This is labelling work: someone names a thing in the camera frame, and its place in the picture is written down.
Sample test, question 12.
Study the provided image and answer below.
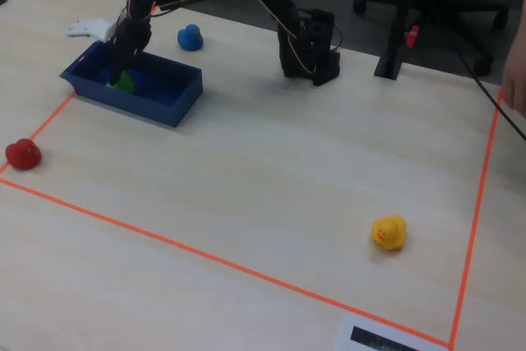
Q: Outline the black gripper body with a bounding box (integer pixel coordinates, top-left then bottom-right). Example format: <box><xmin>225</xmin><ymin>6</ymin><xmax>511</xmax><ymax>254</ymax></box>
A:
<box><xmin>110</xmin><ymin>0</ymin><xmax>153</xmax><ymax>55</ymax></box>

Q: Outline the green rubber duck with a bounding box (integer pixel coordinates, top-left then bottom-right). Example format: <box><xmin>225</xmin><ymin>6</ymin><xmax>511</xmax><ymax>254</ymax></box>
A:
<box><xmin>105</xmin><ymin>70</ymin><xmax>136</xmax><ymax>95</ymax></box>

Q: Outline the blue plastic box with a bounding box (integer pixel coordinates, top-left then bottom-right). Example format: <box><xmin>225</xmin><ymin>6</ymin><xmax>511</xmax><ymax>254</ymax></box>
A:
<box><xmin>59</xmin><ymin>40</ymin><xmax>204</xmax><ymax>128</ymax></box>

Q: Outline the blue rubber duck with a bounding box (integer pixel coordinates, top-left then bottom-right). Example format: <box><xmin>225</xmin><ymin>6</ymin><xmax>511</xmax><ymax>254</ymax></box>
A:
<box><xmin>177</xmin><ymin>24</ymin><xmax>205</xmax><ymax>53</ymax></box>

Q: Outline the red rubber duck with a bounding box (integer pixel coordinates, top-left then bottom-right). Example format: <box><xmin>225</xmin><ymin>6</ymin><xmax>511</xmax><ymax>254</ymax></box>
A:
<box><xmin>4</xmin><ymin>138</ymin><xmax>43</xmax><ymax>171</ymax></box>

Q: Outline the yellow rubber duck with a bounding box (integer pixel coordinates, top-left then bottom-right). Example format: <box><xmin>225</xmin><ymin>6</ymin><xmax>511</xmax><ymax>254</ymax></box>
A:
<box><xmin>371</xmin><ymin>214</ymin><xmax>408</xmax><ymax>252</ymax></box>

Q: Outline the person's bare hand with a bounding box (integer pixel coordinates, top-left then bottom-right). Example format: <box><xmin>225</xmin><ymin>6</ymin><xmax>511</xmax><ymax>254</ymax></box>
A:
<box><xmin>501</xmin><ymin>25</ymin><xmax>526</xmax><ymax>117</ymax></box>

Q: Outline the white plastic part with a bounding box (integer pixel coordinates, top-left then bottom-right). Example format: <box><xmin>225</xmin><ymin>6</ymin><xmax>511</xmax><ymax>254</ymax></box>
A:
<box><xmin>65</xmin><ymin>17</ymin><xmax>118</xmax><ymax>44</ymax></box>

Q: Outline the short orange tape strip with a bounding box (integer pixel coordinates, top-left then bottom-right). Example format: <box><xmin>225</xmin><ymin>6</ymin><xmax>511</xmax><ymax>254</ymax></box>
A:
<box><xmin>0</xmin><ymin>92</ymin><xmax>78</xmax><ymax>174</ymax></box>
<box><xmin>448</xmin><ymin>86</ymin><xmax>505</xmax><ymax>349</ymax></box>

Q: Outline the long orange tape strip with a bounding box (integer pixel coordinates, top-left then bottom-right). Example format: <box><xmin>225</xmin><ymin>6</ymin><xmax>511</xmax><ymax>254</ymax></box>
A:
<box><xmin>0</xmin><ymin>177</ymin><xmax>453</xmax><ymax>348</ymax></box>

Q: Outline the red clamp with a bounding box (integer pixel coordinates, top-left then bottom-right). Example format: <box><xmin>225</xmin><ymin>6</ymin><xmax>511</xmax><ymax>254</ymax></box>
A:
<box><xmin>404</xmin><ymin>25</ymin><xmax>421</xmax><ymax>48</ymax></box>

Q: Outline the black office chair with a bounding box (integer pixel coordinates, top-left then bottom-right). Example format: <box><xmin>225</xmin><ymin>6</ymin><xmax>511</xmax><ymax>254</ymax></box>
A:
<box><xmin>353</xmin><ymin>0</ymin><xmax>521</xmax><ymax>76</ymax></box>

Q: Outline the white paper with black bar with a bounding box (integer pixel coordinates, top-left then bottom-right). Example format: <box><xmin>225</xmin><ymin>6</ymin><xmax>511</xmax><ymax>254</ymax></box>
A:
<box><xmin>335</xmin><ymin>312</ymin><xmax>451</xmax><ymax>351</ymax></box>

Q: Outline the black camera stand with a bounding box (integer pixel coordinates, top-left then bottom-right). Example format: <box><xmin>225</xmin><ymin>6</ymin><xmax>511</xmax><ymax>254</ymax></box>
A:
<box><xmin>373</xmin><ymin>0</ymin><xmax>421</xmax><ymax>80</ymax></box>

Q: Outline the black cable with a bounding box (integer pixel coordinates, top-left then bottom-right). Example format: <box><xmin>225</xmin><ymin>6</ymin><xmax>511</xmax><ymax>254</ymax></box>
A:
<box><xmin>450</xmin><ymin>38</ymin><xmax>526</xmax><ymax>142</ymax></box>

